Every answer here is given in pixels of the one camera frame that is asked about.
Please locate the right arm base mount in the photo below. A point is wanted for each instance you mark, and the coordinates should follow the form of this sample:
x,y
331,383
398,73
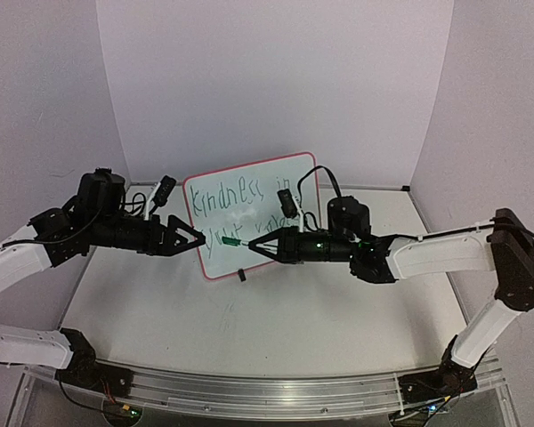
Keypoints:
x,y
447,380

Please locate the pink-framed whiteboard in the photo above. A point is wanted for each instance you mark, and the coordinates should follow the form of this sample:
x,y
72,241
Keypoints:
x,y
241,202

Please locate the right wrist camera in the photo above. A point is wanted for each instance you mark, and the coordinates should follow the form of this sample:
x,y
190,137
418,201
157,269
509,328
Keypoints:
x,y
290,207

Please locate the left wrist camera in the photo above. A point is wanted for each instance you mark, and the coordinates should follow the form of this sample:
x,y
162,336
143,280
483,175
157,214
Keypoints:
x,y
158,197

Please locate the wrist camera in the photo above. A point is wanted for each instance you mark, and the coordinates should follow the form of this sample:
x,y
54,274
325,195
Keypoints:
x,y
158,197
290,207

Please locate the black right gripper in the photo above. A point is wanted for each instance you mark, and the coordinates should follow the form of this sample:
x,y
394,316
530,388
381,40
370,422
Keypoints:
x,y
286,245

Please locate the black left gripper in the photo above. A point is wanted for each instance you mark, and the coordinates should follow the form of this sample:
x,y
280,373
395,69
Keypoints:
x,y
170,245

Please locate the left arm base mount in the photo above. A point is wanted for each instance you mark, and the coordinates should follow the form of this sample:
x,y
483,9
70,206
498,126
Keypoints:
x,y
86,372

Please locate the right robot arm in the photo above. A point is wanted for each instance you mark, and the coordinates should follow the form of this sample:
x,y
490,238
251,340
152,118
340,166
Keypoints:
x,y
501,247

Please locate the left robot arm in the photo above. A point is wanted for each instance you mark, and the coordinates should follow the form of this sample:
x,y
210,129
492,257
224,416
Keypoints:
x,y
22,258

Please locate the left whiteboard stand foot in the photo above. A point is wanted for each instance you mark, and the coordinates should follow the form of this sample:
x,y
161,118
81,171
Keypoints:
x,y
242,275

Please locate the aluminium front rail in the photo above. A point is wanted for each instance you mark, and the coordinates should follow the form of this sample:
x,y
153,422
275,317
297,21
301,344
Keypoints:
x,y
135,396

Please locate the green marker cap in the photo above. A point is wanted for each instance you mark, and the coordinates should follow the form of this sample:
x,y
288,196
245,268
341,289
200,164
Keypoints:
x,y
231,241

